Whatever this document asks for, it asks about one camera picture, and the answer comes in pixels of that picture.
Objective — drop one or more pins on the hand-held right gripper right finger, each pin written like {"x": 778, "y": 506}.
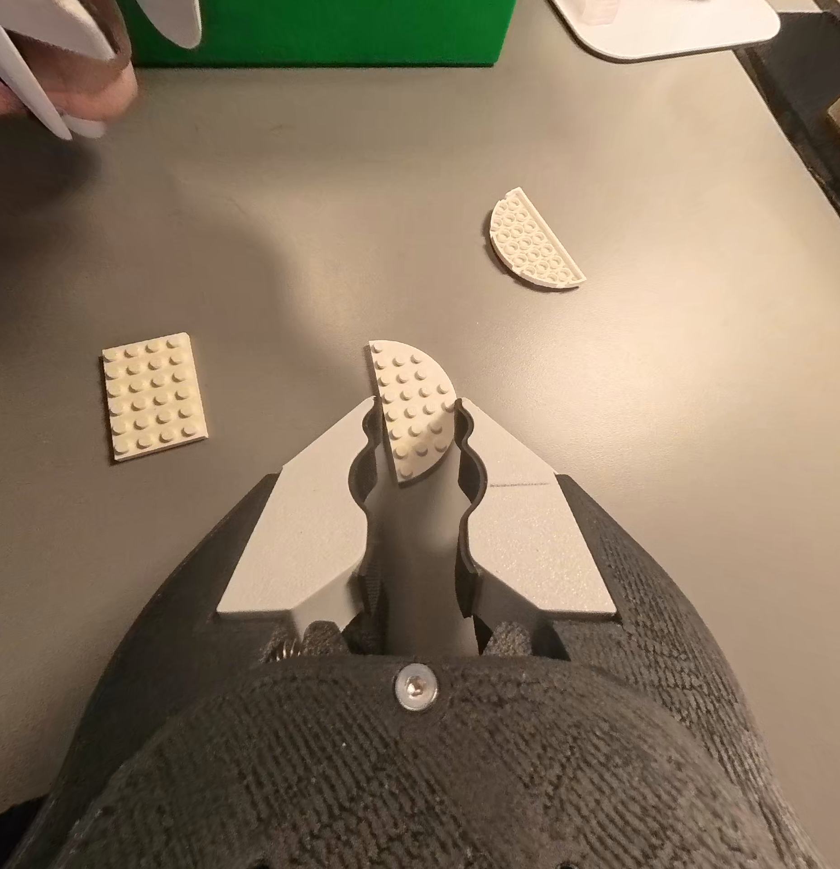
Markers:
{"x": 535, "y": 543}

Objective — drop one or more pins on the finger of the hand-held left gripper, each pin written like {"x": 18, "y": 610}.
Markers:
{"x": 60, "y": 24}
{"x": 12, "y": 64}

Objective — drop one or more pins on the wooden book stand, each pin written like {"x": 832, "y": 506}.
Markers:
{"x": 664, "y": 34}

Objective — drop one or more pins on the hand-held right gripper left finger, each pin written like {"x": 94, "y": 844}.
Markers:
{"x": 297, "y": 536}

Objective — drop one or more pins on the person's left hand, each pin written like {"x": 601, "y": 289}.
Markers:
{"x": 111, "y": 95}

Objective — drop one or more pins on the cream rectangular lego plate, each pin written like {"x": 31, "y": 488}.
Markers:
{"x": 151, "y": 397}

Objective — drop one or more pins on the green plastic bin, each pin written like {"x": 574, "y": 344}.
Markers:
{"x": 324, "y": 30}

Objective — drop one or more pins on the cream half-round lego plate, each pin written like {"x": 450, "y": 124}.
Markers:
{"x": 532, "y": 244}
{"x": 409, "y": 407}

